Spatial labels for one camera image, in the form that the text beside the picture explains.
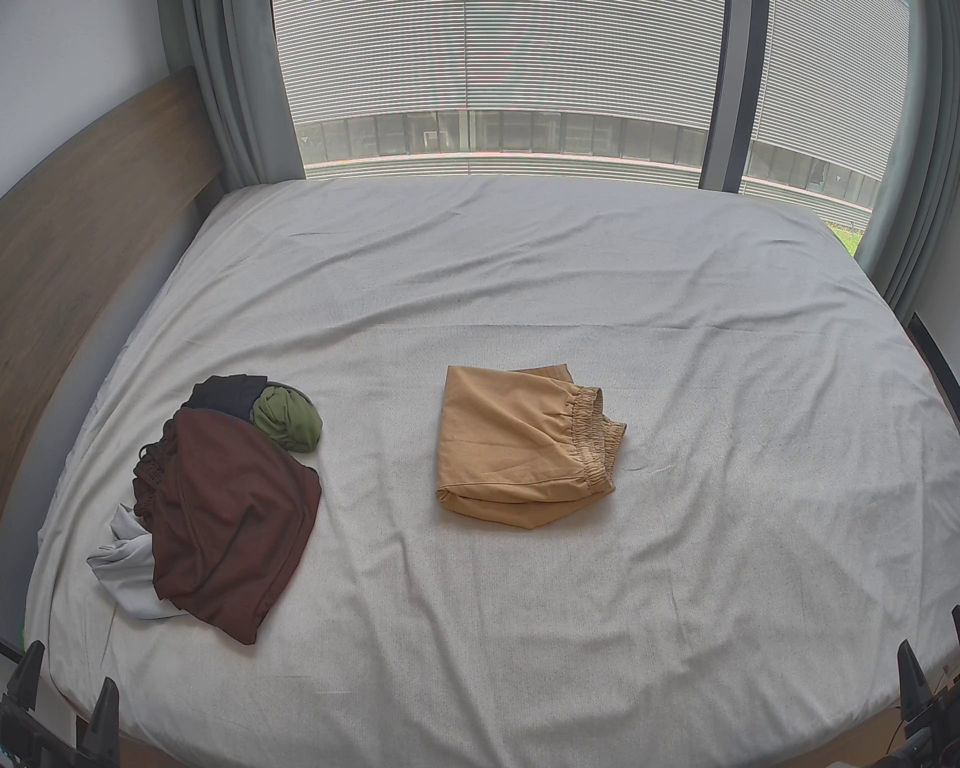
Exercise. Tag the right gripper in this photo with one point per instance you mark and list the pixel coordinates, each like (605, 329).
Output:
(934, 742)

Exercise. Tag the window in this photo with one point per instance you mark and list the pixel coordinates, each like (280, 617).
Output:
(525, 75)

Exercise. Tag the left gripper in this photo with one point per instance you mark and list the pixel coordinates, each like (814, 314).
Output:
(30, 742)

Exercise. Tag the pale grey garment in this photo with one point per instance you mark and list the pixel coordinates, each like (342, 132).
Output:
(127, 577)

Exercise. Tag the brown shorts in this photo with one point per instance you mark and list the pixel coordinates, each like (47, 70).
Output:
(225, 510)

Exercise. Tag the bed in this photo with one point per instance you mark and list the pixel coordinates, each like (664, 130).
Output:
(525, 285)

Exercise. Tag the black garment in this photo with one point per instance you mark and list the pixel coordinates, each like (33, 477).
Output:
(221, 394)

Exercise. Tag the tan shorts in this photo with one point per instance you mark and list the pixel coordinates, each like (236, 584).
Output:
(510, 450)

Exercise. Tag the blue-green curtain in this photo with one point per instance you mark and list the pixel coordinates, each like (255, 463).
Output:
(922, 150)
(240, 90)

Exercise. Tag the green garment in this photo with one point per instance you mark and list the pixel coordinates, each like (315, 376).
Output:
(289, 420)

